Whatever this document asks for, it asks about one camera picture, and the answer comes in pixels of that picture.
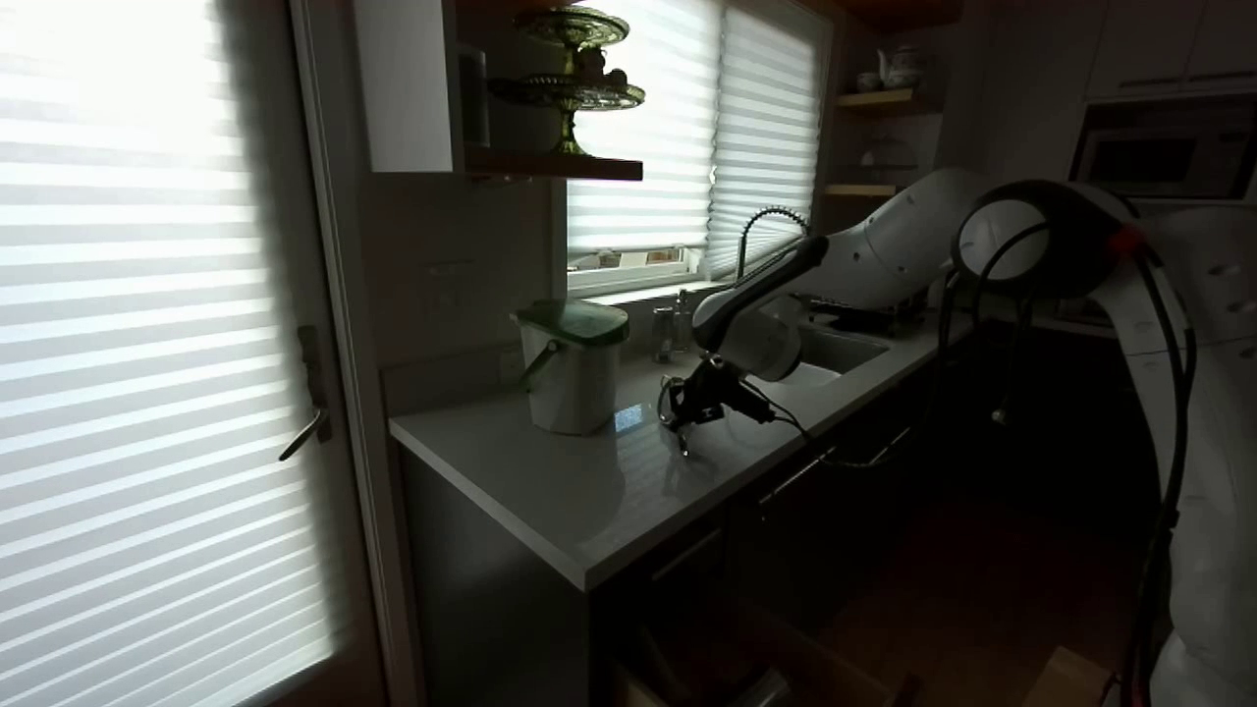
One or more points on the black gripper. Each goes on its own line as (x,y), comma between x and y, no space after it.
(707,388)

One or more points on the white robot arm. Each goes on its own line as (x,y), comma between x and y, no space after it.
(903,247)

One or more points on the curved kitchen faucet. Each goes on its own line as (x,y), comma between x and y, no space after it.
(761,230)

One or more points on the white window blind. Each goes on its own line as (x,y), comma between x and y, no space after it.
(640,131)
(763,140)

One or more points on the green glass tiered stand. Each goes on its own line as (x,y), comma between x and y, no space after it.
(573,73)

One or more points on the wooden corner shelf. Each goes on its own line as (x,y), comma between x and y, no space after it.
(890,98)

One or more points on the large white door blind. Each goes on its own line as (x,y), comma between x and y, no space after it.
(144,353)

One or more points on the built-in microwave oven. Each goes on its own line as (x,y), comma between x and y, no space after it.
(1164,150)

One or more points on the dark wooden wall shelf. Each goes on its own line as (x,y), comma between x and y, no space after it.
(556,165)

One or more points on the white wall cabinet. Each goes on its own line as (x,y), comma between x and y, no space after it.
(408,83)

